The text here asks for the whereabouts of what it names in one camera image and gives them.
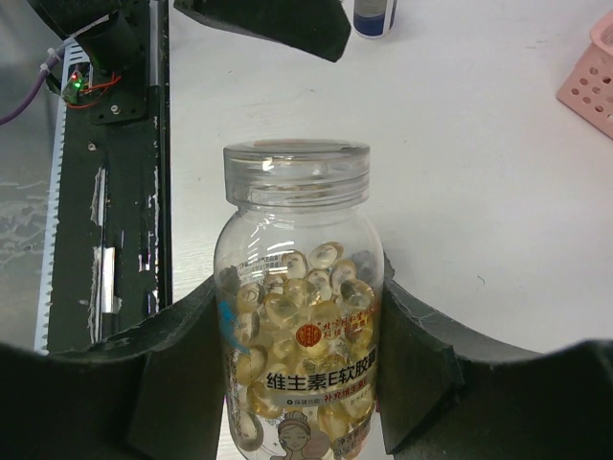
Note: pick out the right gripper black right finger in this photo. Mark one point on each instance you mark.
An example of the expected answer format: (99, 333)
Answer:
(448, 392)

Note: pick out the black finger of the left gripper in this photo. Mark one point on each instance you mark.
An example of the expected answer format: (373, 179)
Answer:
(317, 27)

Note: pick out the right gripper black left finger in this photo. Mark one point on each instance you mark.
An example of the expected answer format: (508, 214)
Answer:
(154, 391)

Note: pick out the white bottle cap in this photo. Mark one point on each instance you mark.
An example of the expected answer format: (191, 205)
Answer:
(374, 18)

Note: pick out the glass pill bottle yellow pills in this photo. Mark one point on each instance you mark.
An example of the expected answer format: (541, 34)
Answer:
(299, 273)

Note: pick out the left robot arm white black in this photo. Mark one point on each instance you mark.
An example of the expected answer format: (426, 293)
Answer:
(117, 35)

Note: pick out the pink plastic basket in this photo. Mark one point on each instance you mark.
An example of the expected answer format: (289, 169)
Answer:
(588, 89)

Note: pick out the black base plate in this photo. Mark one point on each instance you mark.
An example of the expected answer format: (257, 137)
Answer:
(125, 162)

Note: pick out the white cable duct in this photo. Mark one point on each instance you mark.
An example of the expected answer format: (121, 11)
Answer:
(65, 273)

